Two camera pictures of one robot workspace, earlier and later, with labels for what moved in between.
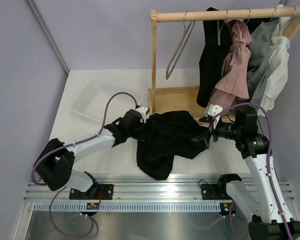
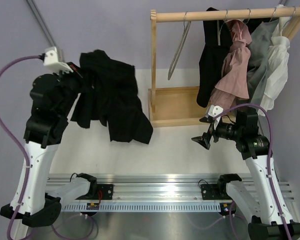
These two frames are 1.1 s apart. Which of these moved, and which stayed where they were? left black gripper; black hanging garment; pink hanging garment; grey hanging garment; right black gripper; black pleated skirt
Moved: left black gripper; black pleated skirt
Stayed: pink hanging garment; black hanging garment; grey hanging garment; right black gripper
